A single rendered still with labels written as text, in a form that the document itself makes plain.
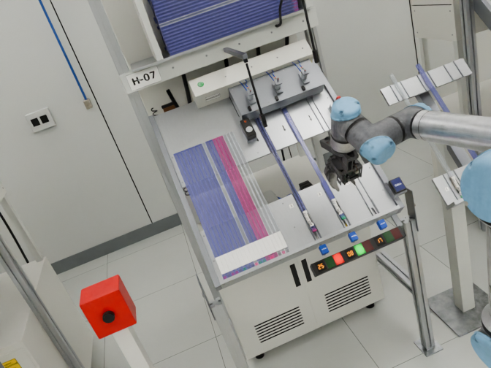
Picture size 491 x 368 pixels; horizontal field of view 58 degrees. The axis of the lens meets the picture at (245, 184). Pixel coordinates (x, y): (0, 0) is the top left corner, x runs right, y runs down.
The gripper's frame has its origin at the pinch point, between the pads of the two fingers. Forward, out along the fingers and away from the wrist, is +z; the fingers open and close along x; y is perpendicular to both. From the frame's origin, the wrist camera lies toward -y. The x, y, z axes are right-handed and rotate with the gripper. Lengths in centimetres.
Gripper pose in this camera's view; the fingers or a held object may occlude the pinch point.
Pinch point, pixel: (338, 182)
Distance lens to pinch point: 146.5
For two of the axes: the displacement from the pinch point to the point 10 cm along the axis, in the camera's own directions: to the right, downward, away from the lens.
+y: 3.7, 7.1, -6.1
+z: 1.4, 6.0, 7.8
